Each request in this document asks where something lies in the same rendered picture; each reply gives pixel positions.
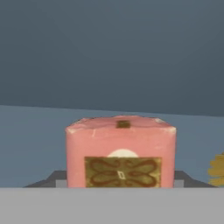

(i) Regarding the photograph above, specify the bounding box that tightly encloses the yellow dish brush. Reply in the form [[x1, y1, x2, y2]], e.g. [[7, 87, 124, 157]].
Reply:
[[207, 151, 224, 187]]

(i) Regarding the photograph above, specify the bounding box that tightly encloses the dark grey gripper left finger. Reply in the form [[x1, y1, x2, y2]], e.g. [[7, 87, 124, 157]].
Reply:
[[24, 170, 68, 189]]

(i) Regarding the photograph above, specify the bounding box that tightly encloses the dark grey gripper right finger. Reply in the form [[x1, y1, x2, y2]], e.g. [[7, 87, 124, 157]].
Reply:
[[173, 170, 217, 189]]

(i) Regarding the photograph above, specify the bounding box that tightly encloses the pink bar soap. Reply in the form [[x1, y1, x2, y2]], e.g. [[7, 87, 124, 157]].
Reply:
[[64, 115, 178, 189]]

